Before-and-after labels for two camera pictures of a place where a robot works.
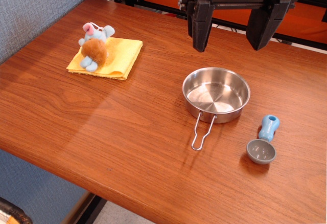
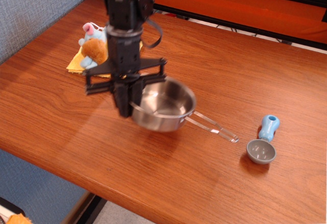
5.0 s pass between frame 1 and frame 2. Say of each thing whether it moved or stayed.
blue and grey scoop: stayed
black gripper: moved
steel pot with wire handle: moved
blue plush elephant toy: stayed
